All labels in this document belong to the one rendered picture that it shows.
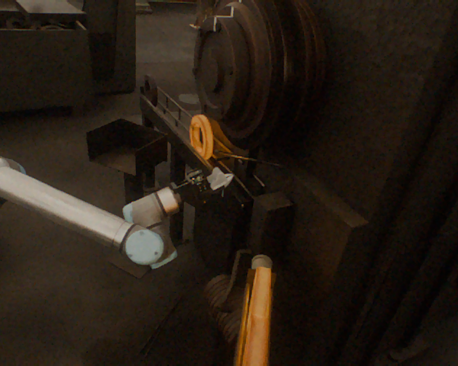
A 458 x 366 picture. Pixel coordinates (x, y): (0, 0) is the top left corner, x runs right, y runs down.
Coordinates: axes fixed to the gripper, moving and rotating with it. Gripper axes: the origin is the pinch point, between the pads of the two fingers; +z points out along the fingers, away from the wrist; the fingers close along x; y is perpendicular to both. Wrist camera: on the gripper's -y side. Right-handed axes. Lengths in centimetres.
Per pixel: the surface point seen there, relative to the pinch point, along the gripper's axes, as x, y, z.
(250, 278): -37.9, -1.9, -13.2
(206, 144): 25.8, -0.5, 2.1
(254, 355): -62, 12, -23
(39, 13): 275, 18, -41
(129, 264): 44, -62, -49
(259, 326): -57, 11, -20
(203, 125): 30.0, 5.4, 4.2
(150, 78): 107, 0, 3
